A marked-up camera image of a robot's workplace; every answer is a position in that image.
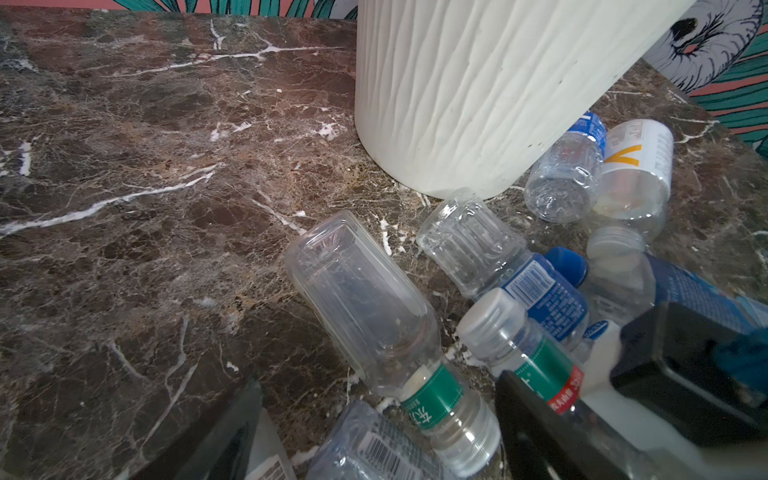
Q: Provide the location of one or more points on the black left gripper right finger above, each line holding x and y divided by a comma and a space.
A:
577, 444

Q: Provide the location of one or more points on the clear square bottle green cap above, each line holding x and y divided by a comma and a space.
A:
499, 333

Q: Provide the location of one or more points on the blue label bottle by bin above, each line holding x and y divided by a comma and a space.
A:
562, 185

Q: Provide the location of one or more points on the blue label white cap bottle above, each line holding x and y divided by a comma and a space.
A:
479, 252

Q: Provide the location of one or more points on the clear crushed bottle blue cap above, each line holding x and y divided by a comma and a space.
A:
363, 444

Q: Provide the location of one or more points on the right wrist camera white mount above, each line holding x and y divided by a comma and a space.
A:
685, 390

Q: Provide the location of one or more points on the white ribbed trash bin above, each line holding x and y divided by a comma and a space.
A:
453, 94

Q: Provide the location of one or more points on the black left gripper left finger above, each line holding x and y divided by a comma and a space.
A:
218, 444

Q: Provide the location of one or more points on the clear green label bottle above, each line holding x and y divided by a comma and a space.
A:
390, 335

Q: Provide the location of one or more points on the white yellow label bottle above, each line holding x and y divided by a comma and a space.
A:
636, 178

